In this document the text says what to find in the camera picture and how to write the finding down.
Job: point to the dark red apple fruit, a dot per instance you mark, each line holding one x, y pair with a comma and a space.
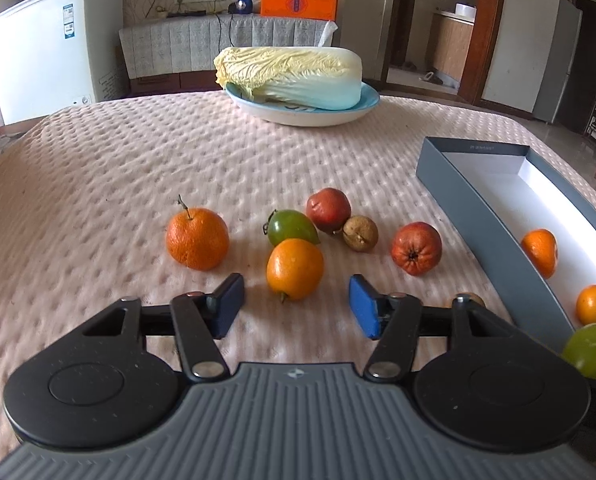
328, 209

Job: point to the tv cabinet with cloth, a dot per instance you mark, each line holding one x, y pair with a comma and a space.
176, 54

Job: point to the grey shallow cardboard box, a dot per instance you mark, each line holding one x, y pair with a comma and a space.
494, 194

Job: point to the small orange citrus fruit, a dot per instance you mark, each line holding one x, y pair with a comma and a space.
294, 269

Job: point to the brown walnut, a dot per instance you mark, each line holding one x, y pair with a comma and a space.
465, 297
360, 233

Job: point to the pink quilted table cover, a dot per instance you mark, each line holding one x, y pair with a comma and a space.
86, 197

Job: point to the kitchen counter cabinet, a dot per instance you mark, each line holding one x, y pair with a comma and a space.
448, 45

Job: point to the light blue ceramic plate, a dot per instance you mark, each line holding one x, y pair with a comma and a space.
305, 117

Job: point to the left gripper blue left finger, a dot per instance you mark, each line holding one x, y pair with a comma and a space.
199, 320

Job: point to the white chest freezer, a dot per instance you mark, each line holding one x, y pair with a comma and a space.
59, 53

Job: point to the small orange kumquat fruit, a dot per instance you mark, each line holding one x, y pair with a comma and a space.
585, 307

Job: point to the large orange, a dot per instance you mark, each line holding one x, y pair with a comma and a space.
542, 249

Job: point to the napa cabbage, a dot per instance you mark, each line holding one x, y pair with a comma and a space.
318, 77

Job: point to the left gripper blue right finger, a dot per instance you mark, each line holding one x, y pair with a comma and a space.
392, 320

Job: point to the orange mandarin with stem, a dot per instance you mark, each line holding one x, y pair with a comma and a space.
197, 238

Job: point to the red ribbed tomato fruit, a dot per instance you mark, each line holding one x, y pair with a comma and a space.
416, 248

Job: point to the green tomato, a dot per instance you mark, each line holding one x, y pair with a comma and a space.
288, 223
580, 351

